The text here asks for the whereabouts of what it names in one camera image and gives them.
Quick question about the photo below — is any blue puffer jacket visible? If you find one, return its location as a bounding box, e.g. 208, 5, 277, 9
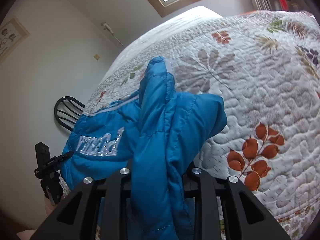
60, 56, 227, 239

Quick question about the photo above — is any floral quilted bedspread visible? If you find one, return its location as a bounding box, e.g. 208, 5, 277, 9
83, 8, 319, 239

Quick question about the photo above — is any framed wall picture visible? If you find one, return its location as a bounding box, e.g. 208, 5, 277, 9
0, 17, 30, 63

